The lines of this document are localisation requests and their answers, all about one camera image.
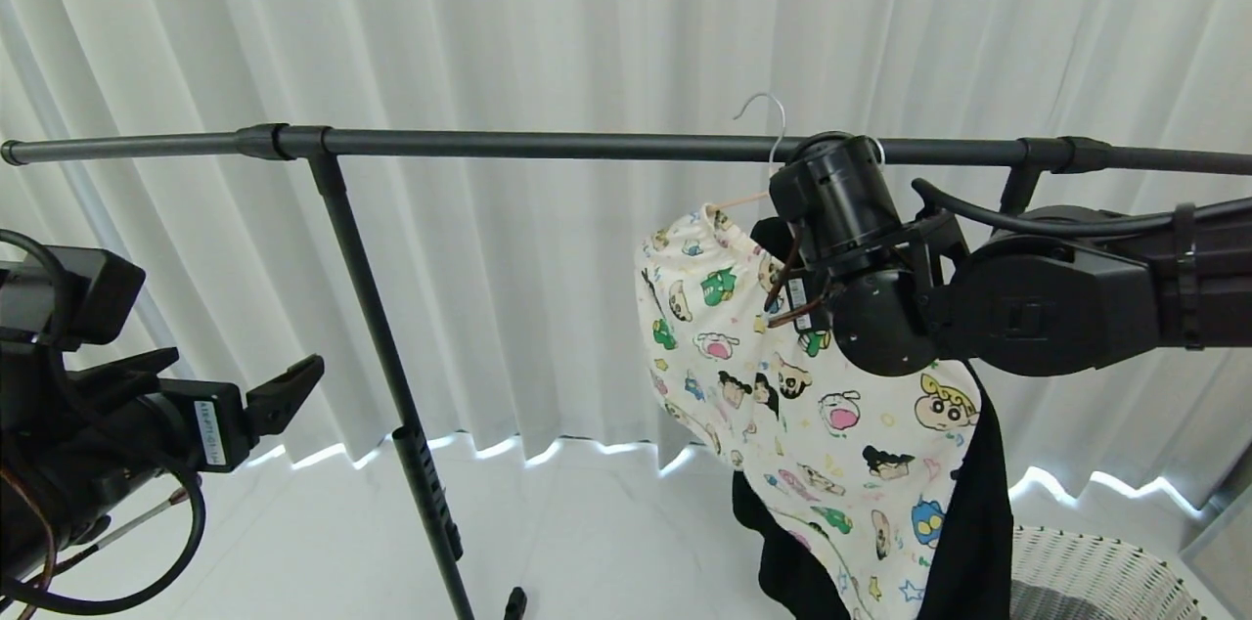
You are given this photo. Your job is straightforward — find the cream printed shorts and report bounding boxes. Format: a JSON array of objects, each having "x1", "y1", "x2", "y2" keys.
[{"x1": 636, "y1": 202, "x2": 982, "y2": 620}]

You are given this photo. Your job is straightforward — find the white curtain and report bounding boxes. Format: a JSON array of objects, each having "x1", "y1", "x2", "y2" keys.
[{"x1": 0, "y1": 0, "x2": 1252, "y2": 513}]

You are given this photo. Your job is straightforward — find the black clothes rack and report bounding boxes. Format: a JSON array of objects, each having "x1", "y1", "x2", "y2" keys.
[{"x1": 0, "y1": 123, "x2": 1252, "y2": 620}]

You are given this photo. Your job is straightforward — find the black cable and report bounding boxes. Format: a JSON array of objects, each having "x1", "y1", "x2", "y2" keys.
[
  {"x1": 0, "y1": 229, "x2": 208, "y2": 617},
  {"x1": 912, "y1": 177, "x2": 1189, "y2": 240}
]

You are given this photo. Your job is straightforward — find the black t-shirt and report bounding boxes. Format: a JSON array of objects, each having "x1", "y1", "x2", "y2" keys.
[{"x1": 732, "y1": 214, "x2": 1014, "y2": 620}]

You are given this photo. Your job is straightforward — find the white laundry basket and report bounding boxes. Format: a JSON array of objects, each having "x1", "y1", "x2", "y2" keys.
[{"x1": 1007, "y1": 527, "x2": 1210, "y2": 620}]

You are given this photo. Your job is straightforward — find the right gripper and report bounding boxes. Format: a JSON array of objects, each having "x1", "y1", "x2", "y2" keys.
[{"x1": 785, "y1": 266, "x2": 945, "y2": 378}]

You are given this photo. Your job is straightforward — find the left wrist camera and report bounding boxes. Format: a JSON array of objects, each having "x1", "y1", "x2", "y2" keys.
[{"x1": 0, "y1": 246, "x2": 182, "y2": 406}]

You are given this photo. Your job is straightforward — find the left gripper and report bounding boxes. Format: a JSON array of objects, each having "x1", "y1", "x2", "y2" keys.
[{"x1": 0, "y1": 354, "x2": 326, "y2": 562}]

